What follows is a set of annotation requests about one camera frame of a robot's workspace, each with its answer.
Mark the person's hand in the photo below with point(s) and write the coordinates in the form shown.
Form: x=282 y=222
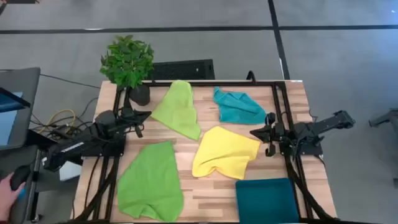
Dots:
x=7 y=199

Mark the green microfiber towel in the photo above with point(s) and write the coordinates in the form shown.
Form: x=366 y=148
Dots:
x=149 y=183

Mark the black metal table frame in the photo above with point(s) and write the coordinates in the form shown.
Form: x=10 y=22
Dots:
x=217 y=83

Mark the black perforated box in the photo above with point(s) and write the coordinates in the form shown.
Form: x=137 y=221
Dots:
x=183 y=70

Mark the black power strip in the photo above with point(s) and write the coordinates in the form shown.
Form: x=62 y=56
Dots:
x=60 y=132

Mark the teal microfiber towel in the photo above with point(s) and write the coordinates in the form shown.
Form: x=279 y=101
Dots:
x=237 y=107

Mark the white paper sheet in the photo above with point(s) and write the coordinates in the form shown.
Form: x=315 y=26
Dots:
x=70 y=172

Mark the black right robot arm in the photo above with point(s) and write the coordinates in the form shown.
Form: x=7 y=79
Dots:
x=326 y=123

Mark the yellow microfiber towel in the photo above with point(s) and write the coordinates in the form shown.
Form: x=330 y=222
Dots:
x=224 y=152

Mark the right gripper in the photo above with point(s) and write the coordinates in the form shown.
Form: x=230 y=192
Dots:
x=273 y=133

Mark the black computer mouse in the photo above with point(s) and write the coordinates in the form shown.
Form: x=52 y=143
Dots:
x=19 y=177

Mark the teal plastic tray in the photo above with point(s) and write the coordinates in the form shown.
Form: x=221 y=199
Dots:
x=267 y=202

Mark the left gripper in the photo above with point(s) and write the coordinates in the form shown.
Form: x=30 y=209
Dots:
x=128 y=115

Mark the black desk support bar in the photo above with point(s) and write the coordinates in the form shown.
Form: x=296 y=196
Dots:
x=37 y=138

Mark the potted green plant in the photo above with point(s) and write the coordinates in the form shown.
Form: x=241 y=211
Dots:
x=127 y=60

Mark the dark grey desk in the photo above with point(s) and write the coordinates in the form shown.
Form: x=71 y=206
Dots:
x=6 y=160

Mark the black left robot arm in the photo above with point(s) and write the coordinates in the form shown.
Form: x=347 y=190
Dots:
x=71 y=149

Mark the lime microfiber towel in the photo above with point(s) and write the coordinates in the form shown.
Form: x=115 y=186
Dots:
x=178 y=109

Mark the grey monitor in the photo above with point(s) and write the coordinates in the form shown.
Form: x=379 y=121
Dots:
x=21 y=81

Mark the black floor stand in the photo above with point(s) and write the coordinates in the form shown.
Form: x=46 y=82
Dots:
x=387 y=117

